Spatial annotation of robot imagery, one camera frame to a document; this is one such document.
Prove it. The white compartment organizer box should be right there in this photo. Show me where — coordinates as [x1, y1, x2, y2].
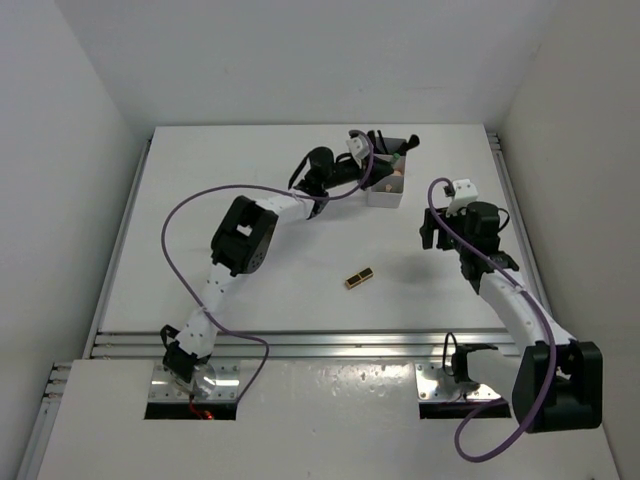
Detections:
[366, 137, 406, 208]

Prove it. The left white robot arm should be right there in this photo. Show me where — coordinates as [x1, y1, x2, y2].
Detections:
[160, 136, 400, 385]

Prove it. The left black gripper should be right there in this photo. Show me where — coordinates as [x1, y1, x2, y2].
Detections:
[321, 152, 392, 190]

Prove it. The purple cable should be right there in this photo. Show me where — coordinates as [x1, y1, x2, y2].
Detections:
[427, 178, 559, 462]
[161, 129, 376, 401]

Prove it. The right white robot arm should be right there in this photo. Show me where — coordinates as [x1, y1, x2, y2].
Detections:
[419, 201, 603, 433]

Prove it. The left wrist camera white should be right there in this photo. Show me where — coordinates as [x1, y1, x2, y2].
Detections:
[346, 135, 371, 161]

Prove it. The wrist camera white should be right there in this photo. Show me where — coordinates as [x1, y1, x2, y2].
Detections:
[444, 179, 478, 216]
[346, 135, 371, 161]

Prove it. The metal base plate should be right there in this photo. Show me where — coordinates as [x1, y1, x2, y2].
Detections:
[147, 359, 240, 404]
[414, 362, 500, 404]

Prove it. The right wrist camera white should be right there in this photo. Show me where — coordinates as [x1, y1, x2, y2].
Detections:
[444, 179, 478, 216]

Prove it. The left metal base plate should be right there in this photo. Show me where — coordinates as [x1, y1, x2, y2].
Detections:
[147, 359, 240, 404]

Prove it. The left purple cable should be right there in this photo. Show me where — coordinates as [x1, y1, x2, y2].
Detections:
[161, 129, 376, 401]

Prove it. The aluminium table frame rail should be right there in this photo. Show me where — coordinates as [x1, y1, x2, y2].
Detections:
[87, 327, 566, 361]

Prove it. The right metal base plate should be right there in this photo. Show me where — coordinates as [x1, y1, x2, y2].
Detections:
[414, 362, 500, 404]

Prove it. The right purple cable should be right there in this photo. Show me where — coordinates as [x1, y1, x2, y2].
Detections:
[427, 178, 559, 462]

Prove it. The black gold lipstick case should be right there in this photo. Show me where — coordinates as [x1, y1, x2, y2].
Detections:
[345, 268, 374, 290]

